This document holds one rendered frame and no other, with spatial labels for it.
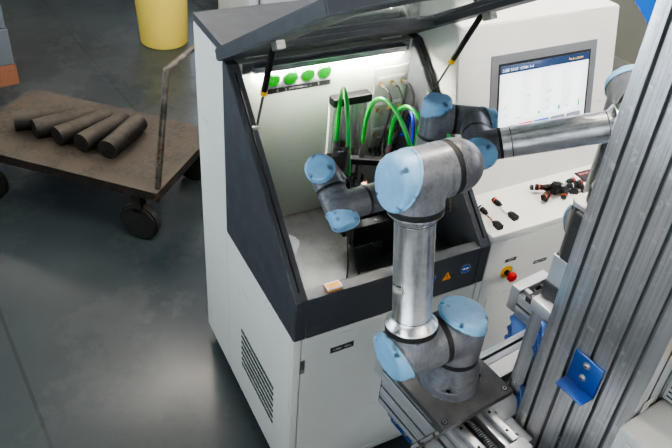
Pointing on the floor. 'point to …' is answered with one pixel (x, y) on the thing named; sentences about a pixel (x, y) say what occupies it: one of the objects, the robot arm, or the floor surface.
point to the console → (471, 54)
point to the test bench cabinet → (267, 355)
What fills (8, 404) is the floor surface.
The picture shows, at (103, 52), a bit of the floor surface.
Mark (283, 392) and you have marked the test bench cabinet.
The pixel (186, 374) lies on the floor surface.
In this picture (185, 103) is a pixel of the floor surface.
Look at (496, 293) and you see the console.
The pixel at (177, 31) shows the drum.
